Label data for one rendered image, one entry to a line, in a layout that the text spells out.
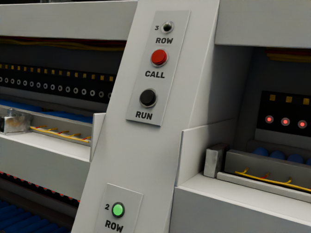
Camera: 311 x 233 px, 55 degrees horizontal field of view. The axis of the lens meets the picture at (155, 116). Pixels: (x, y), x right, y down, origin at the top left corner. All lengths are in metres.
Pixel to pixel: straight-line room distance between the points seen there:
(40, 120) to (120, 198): 0.20
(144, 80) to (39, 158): 0.15
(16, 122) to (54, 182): 0.12
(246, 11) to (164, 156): 0.16
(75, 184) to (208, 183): 0.14
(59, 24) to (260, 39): 0.26
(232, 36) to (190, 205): 0.16
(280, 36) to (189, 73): 0.09
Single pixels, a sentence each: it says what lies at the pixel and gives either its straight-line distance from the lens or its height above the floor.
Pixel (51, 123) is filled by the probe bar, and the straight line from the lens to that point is 0.43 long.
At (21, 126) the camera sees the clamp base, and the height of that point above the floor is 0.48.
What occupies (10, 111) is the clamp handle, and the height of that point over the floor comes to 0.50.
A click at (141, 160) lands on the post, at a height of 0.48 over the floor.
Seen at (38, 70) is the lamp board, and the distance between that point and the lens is 0.66.
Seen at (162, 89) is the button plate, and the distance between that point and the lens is 0.29.
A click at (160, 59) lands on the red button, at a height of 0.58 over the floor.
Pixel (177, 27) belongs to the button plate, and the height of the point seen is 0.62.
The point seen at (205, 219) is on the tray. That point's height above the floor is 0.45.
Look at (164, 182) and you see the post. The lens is 0.27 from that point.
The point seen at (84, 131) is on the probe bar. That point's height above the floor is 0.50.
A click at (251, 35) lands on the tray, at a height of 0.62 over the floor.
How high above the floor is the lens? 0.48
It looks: 9 degrees up
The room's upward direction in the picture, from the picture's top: 15 degrees clockwise
